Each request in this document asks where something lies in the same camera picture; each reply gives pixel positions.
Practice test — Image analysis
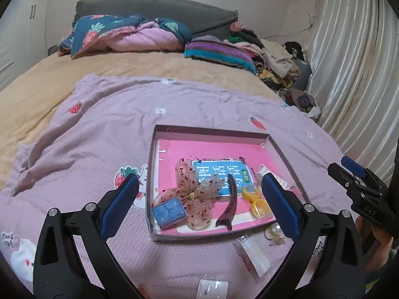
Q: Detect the small blue box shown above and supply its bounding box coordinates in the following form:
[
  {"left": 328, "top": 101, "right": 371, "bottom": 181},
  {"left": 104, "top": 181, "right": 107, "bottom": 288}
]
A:
[{"left": 151, "top": 198, "right": 188, "bottom": 228}]

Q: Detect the shallow cardboard box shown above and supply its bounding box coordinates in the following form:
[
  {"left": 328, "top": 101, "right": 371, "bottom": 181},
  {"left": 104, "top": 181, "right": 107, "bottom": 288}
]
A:
[{"left": 145, "top": 125, "right": 304, "bottom": 243}]

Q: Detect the striped folded blanket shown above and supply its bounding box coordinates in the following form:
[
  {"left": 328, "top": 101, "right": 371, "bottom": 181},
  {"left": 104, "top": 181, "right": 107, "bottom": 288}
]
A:
[{"left": 184, "top": 36, "right": 258, "bottom": 75}]

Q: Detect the small silver packet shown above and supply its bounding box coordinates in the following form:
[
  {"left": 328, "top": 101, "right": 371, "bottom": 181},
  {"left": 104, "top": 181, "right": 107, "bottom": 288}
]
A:
[{"left": 198, "top": 279, "right": 229, "bottom": 298}]

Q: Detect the beige bed sheet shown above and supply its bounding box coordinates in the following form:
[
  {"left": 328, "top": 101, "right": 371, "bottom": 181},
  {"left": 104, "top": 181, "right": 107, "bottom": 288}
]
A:
[{"left": 0, "top": 50, "right": 284, "bottom": 194}]

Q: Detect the pile of clothes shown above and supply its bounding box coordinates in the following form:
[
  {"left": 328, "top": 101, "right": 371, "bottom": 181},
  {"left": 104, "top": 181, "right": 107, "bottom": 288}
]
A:
[{"left": 229, "top": 21, "right": 312, "bottom": 91}]

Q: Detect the grey headboard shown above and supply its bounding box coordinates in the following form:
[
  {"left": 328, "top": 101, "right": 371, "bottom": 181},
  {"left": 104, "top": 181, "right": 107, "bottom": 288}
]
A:
[{"left": 72, "top": 0, "right": 239, "bottom": 39}]

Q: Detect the person's right hand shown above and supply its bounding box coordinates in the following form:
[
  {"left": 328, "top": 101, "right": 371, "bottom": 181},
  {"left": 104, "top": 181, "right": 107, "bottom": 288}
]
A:
[{"left": 355, "top": 216, "right": 395, "bottom": 271}]

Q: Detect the white curtain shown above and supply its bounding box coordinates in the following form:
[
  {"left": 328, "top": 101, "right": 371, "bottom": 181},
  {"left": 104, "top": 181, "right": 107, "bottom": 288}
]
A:
[{"left": 304, "top": 0, "right": 399, "bottom": 187}]

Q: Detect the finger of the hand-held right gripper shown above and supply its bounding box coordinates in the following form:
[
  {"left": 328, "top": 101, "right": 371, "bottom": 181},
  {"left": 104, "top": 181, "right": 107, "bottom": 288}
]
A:
[
  {"left": 327, "top": 163, "right": 360, "bottom": 194},
  {"left": 341, "top": 156, "right": 366, "bottom": 179}
]

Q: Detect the clear packet with pink accessory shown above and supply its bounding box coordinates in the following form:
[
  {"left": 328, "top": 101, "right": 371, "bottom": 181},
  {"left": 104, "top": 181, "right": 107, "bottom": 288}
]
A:
[{"left": 235, "top": 235, "right": 272, "bottom": 279}]

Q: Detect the bag of clothes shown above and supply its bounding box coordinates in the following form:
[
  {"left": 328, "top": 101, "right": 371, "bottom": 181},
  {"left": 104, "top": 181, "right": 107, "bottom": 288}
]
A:
[{"left": 277, "top": 87, "right": 321, "bottom": 122}]

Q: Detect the sheer dotted bow hair clip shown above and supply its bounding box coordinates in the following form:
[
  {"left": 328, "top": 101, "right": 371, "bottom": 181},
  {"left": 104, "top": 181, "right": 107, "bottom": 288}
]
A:
[{"left": 154, "top": 159, "right": 229, "bottom": 231}]

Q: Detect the floral blue pink quilt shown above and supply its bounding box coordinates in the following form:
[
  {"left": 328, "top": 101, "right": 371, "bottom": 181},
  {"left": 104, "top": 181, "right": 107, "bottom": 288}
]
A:
[{"left": 59, "top": 14, "right": 192, "bottom": 59}]

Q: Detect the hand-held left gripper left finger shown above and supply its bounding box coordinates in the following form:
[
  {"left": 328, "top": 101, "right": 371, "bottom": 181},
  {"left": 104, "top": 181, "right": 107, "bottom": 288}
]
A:
[{"left": 33, "top": 174, "right": 141, "bottom": 299}]

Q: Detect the white wardrobe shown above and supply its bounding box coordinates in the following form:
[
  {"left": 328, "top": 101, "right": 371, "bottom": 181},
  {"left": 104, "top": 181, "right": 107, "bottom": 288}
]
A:
[{"left": 0, "top": 0, "right": 60, "bottom": 91}]

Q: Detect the purple printed blanket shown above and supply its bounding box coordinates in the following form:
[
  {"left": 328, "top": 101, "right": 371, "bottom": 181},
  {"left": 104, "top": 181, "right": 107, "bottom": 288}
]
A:
[{"left": 0, "top": 73, "right": 371, "bottom": 299}]

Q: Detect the pearl hair clip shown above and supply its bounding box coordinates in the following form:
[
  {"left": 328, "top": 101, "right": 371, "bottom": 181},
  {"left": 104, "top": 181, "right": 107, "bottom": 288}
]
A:
[{"left": 264, "top": 223, "right": 287, "bottom": 246}]

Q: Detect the maroon hair clip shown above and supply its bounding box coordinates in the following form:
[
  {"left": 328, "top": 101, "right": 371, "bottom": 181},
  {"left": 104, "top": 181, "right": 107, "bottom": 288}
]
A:
[{"left": 215, "top": 174, "right": 239, "bottom": 231}]

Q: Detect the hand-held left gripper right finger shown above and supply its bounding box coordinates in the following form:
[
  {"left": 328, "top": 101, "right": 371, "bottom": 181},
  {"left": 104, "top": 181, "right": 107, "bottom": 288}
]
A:
[{"left": 259, "top": 173, "right": 367, "bottom": 299}]

